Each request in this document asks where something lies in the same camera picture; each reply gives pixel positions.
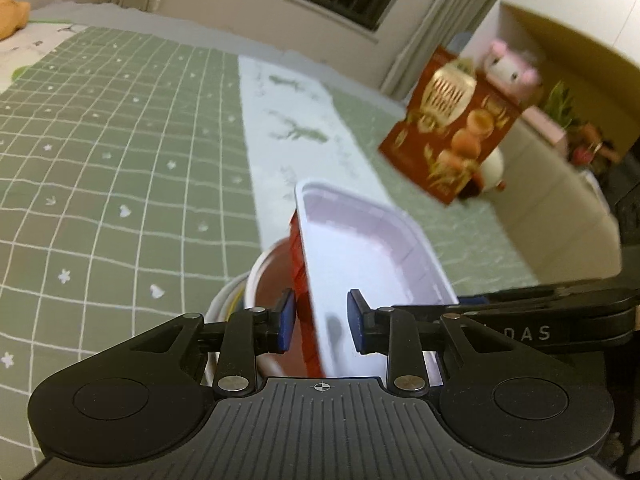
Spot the white yellow-rimmed ceramic bowl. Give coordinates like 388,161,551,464
227,282,246,315

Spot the white floral plate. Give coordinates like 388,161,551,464
203,272,248,386

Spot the white disposable plastic bowl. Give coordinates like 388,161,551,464
243,237,327,378

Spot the lilac rectangular plastic tray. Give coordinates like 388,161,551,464
290,180,458,377

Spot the green checked tablecloth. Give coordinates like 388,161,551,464
1,27,536,479

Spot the white deer table runner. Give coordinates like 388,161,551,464
239,56,392,249

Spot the pink box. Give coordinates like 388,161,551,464
522,106,566,146

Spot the green potted plant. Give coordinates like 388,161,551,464
542,80,579,130

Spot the red quail eggs bag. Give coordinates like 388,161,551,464
378,47,521,205

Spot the pink plush toy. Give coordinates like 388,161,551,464
483,39,542,108

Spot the beige curtain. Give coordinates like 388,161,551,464
381,0,497,101

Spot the cartoon print bedsheet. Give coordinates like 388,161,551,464
0,22,85,92

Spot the orange cloth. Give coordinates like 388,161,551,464
0,0,32,40

